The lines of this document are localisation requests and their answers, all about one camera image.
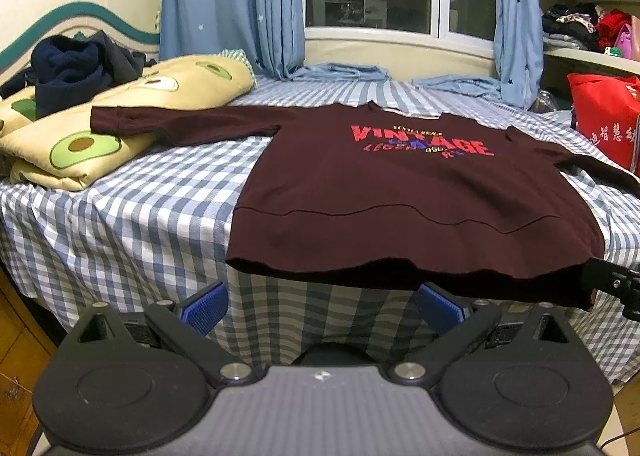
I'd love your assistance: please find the maroon vintage print sweatshirt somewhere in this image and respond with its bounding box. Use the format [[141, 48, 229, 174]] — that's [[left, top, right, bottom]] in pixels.
[[89, 100, 640, 310]]

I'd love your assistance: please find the dark navy clothes pile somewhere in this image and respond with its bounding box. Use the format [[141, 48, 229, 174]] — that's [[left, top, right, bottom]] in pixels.
[[1, 30, 155, 118]]

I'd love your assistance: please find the clothes pile on shelf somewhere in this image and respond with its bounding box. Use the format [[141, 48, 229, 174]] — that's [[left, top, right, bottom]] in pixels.
[[541, 3, 639, 60]]

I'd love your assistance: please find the wooden bedside cabinet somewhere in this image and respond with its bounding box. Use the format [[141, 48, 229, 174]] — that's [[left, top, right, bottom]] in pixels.
[[0, 272, 55, 455]]

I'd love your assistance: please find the yellow avocado print quilt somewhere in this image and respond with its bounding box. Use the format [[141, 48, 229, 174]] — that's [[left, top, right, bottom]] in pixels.
[[1, 50, 256, 192]]

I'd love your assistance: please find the red bag with white characters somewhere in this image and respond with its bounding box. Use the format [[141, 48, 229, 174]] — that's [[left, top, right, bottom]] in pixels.
[[567, 74, 639, 174]]

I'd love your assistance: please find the right blue star curtain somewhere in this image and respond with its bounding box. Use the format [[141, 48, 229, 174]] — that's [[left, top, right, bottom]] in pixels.
[[412, 0, 544, 110]]

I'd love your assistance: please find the blue star curtain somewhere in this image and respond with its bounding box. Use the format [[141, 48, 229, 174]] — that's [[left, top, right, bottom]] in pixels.
[[160, 0, 388, 81], [412, 0, 544, 110]]

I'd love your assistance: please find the left blue star curtain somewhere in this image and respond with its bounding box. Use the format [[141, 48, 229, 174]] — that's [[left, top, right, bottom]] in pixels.
[[160, 0, 388, 81]]

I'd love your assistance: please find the teal cream headboard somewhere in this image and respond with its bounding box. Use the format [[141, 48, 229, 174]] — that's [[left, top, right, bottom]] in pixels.
[[1, 2, 160, 82]]

